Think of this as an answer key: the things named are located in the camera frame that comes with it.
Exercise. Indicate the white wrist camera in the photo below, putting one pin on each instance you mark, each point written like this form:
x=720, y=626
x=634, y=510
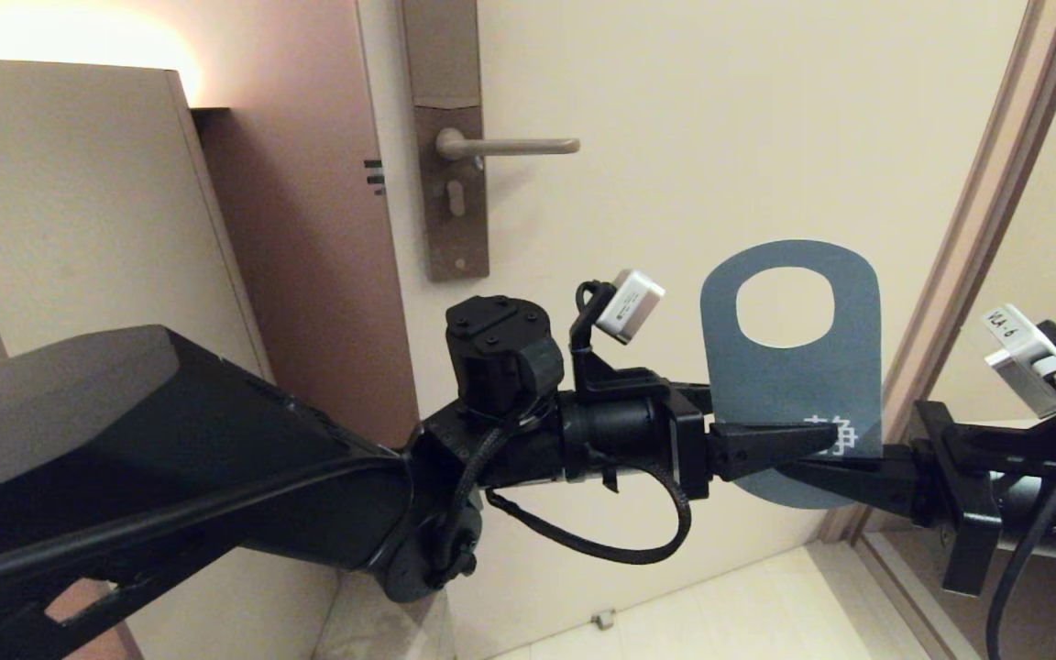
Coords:
x=1023, y=362
x=629, y=307

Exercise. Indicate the black left camera bracket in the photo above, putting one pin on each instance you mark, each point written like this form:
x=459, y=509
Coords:
x=592, y=367

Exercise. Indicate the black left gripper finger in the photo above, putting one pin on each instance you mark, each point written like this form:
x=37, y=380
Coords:
x=698, y=396
x=757, y=449

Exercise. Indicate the blue do-not-disturb door hanger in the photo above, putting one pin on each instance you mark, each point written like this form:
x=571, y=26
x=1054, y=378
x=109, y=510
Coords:
x=766, y=385

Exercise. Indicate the brown metal lock plate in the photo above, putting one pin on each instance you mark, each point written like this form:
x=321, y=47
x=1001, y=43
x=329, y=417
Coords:
x=441, y=55

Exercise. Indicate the small metal door stop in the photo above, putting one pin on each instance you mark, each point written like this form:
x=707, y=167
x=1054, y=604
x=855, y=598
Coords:
x=603, y=620

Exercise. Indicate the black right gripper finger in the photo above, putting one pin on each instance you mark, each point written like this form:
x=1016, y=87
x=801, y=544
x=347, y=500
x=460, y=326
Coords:
x=876, y=481

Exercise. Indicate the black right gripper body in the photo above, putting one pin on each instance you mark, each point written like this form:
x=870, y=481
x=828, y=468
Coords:
x=968, y=495

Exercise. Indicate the beige partition panel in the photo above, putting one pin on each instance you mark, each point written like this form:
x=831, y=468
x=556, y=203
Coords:
x=79, y=183

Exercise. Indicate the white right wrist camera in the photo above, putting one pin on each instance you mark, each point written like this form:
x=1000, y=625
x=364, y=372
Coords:
x=1023, y=362

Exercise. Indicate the cream door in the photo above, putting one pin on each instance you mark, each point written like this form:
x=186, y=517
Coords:
x=675, y=137

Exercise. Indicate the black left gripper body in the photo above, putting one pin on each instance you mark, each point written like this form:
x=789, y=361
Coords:
x=620, y=440

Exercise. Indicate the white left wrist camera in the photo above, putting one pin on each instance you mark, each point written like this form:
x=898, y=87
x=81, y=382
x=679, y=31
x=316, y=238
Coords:
x=629, y=307

